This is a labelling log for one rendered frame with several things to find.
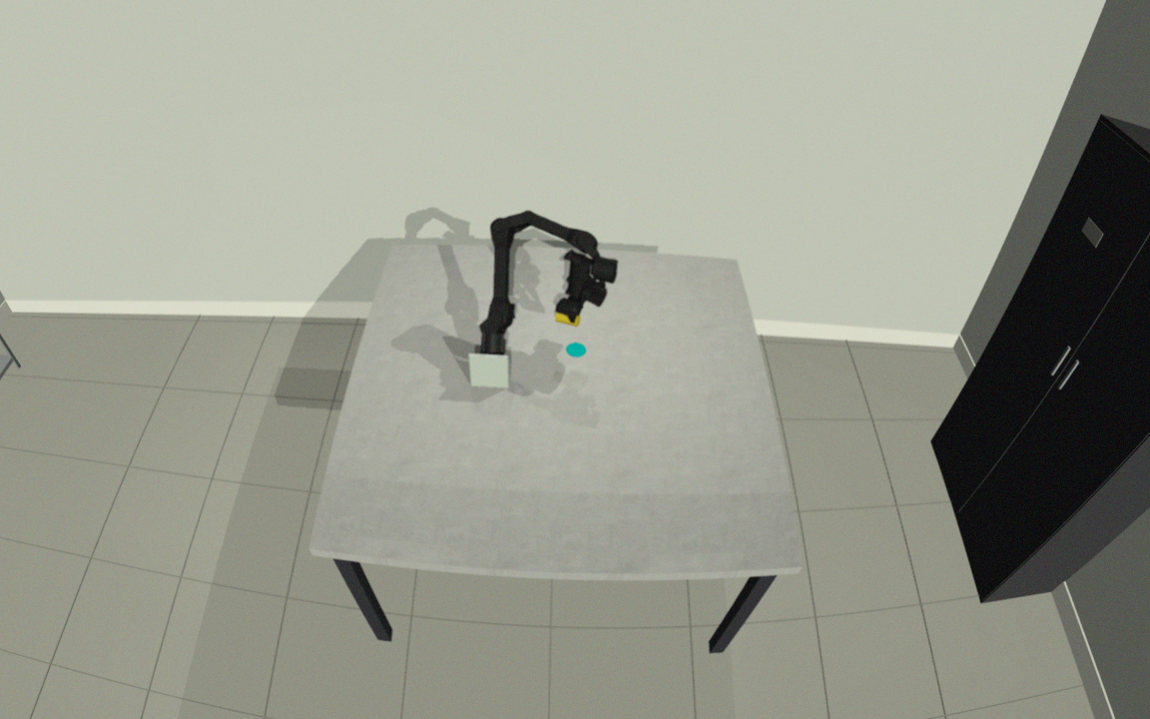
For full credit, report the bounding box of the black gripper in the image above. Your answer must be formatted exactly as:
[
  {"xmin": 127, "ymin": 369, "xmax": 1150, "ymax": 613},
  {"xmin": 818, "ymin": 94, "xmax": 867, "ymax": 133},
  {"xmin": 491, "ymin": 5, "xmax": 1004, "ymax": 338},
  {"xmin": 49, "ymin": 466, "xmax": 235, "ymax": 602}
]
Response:
[{"xmin": 555, "ymin": 275, "xmax": 598, "ymax": 324}]

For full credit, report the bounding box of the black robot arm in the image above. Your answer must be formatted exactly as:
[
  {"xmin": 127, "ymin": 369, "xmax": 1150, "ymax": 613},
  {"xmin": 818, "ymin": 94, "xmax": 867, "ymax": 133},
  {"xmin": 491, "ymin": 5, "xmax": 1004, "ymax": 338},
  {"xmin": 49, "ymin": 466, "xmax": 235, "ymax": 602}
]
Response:
[{"xmin": 480, "ymin": 211, "xmax": 618, "ymax": 355}]

